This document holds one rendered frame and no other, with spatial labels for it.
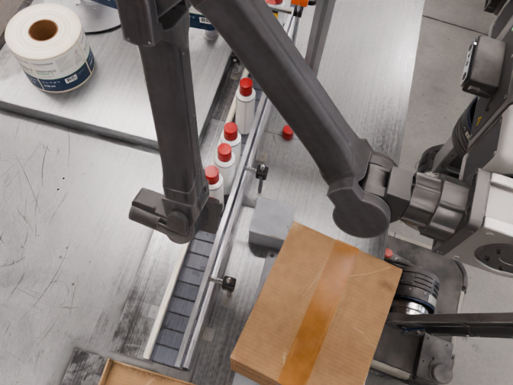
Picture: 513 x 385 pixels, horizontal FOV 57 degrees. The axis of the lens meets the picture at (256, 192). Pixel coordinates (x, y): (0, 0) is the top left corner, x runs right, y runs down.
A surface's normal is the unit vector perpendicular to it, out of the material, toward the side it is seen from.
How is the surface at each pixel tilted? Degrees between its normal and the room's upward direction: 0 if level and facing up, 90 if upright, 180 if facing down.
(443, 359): 0
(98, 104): 0
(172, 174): 68
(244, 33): 72
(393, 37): 0
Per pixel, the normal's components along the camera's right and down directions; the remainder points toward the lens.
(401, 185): 0.14, -0.63
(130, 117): 0.04, -0.42
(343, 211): -0.32, 0.70
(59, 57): 0.59, 0.74
